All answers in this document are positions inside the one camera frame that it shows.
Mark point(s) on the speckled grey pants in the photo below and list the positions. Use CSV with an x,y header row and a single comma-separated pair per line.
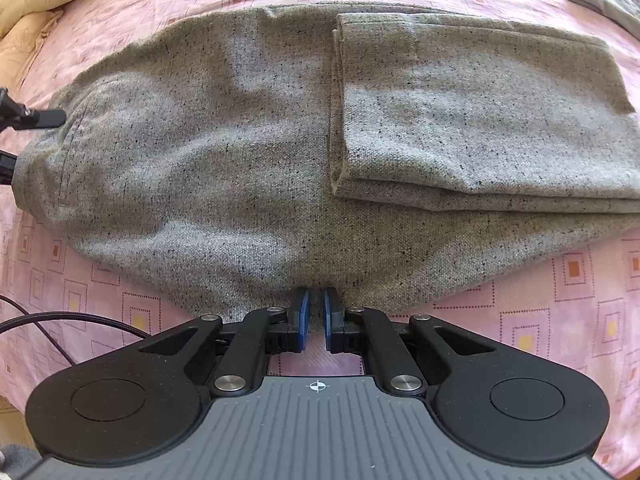
x,y
200,160

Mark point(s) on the pink patterned bedspread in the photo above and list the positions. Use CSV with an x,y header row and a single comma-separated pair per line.
x,y
575,310

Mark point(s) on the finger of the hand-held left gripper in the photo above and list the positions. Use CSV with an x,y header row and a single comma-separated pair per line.
x,y
6,166
45,118

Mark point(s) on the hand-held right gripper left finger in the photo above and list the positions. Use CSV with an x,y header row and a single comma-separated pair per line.
x,y
301,317

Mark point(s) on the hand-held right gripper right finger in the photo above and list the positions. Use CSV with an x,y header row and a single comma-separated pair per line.
x,y
328,317

